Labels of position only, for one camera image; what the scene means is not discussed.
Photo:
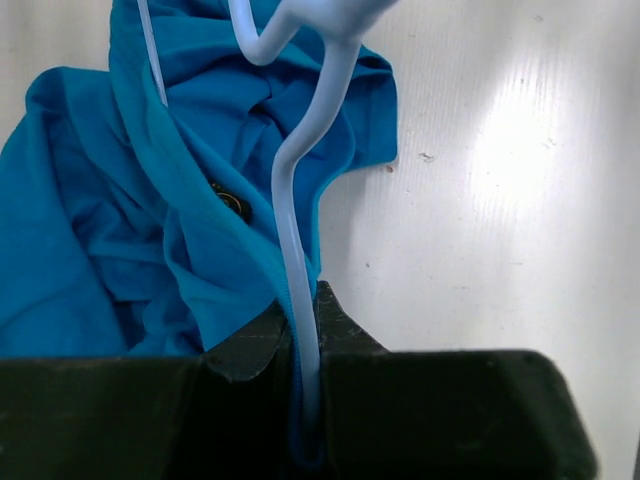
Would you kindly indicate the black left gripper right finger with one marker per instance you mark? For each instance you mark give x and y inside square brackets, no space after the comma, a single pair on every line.
[338,333]

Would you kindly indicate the light blue wire hanger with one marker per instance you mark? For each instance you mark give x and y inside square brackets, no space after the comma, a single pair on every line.
[241,114]

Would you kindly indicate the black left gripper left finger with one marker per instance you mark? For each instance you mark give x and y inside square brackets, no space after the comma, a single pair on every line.
[262,347]

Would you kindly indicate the blue t shirt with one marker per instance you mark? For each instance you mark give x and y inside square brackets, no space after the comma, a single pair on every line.
[157,207]

